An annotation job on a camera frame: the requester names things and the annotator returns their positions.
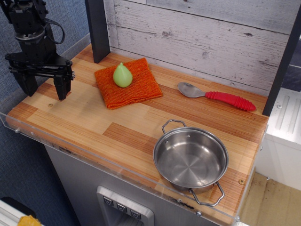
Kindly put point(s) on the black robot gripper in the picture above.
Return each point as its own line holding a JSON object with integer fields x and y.
{"x": 39, "y": 58}

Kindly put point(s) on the red handled metal spoon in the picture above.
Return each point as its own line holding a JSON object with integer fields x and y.
{"x": 192, "y": 91}

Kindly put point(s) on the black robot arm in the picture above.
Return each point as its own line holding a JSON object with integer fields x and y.
{"x": 27, "y": 16}

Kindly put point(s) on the clear acrylic table guard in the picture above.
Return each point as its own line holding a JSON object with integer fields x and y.
{"x": 122, "y": 140}

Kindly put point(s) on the green plastic pear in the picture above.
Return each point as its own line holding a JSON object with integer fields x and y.
{"x": 122, "y": 76}

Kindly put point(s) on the orange folded cloth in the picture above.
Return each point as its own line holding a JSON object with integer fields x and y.
{"x": 143, "y": 86}

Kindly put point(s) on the grey cabinet with dispenser panel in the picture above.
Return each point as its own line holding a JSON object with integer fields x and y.
{"x": 101, "y": 198}

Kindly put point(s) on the black white corner equipment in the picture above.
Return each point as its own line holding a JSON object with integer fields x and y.
{"x": 11, "y": 211}

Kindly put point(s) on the yellow object at corner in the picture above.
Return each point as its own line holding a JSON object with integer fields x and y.
{"x": 28, "y": 221}

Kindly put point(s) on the stainless steel pot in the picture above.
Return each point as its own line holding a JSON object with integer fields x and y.
{"x": 192, "y": 160}

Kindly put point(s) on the white ribbed side unit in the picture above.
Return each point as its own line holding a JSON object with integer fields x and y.
{"x": 279, "y": 157}

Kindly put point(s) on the dark left upright post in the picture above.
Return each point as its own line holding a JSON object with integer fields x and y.
{"x": 98, "y": 29}

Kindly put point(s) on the dark upright post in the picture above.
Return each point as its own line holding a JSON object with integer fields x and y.
{"x": 285, "y": 61}
{"x": 98, "y": 29}

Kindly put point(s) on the dark right upright post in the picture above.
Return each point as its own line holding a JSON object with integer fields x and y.
{"x": 285, "y": 61}

